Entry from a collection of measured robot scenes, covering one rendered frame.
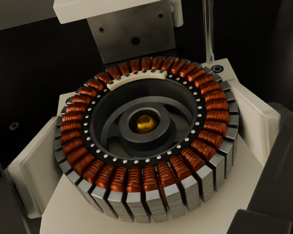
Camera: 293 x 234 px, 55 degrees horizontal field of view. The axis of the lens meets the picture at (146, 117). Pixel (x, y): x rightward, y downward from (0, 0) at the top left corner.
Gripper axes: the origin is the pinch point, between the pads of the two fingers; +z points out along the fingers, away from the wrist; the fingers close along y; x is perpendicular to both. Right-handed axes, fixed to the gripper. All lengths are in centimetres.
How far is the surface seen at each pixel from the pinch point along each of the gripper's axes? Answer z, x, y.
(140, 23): 10.7, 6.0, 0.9
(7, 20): 23.3, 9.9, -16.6
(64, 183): -0.2, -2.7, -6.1
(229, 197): -2.8, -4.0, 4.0
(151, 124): -0.2, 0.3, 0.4
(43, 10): 23.3, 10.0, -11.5
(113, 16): 10.2, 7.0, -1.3
